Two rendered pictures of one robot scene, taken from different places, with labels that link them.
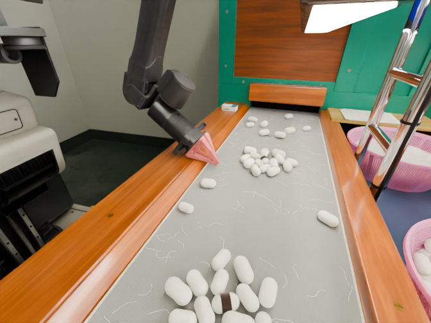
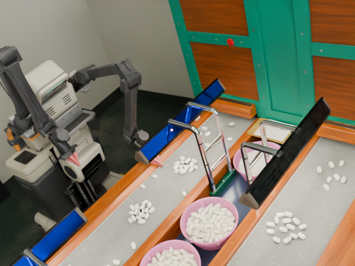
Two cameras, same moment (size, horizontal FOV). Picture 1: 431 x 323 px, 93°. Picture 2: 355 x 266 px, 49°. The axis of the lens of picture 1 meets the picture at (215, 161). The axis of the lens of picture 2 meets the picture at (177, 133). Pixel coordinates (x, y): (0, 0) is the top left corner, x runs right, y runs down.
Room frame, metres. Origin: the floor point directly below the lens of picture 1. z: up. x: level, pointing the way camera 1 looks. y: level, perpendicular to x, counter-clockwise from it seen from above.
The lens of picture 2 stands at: (-0.93, -0.98, 2.13)
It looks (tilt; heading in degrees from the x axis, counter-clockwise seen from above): 36 degrees down; 31
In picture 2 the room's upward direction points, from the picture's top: 18 degrees counter-clockwise
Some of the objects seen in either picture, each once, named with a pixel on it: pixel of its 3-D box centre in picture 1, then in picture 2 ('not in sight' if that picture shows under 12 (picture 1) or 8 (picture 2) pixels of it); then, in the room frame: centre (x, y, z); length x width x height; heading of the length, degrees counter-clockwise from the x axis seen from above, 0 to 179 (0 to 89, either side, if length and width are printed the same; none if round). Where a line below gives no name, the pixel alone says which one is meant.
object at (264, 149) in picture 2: not in sight; (274, 173); (0.29, -0.65, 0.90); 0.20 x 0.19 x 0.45; 160
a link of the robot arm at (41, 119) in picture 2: not in sight; (27, 94); (0.20, 0.39, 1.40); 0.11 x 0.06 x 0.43; 165
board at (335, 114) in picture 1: (378, 118); (280, 132); (0.73, -0.60, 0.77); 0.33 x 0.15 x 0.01; 70
